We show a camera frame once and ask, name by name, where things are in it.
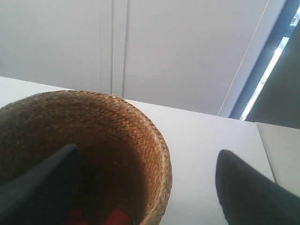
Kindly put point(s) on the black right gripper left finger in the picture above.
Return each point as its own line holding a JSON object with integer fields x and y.
{"x": 45, "y": 194}

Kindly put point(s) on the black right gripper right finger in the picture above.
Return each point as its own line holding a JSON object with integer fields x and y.
{"x": 247, "y": 197}

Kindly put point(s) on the red cylinder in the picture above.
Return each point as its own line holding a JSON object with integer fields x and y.
{"x": 117, "y": 217}

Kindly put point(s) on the brown woven basket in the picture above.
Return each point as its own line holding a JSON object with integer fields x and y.
{"x": 125, "y": 161}

